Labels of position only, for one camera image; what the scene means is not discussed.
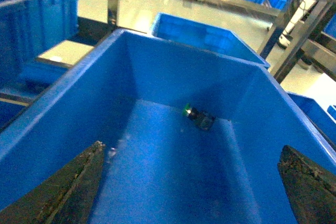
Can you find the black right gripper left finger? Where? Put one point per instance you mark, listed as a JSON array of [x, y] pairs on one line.
[[65, 197]]

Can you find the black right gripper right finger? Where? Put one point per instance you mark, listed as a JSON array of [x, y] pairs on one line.
[[309, 187]]

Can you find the green push button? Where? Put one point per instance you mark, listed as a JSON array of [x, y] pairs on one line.
[[202, 119]]

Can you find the blue bin upper left shelf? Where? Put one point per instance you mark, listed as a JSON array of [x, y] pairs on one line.
[[129, 93]]

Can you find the blue bin behind upper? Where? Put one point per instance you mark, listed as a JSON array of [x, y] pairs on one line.
[[204, 36]]

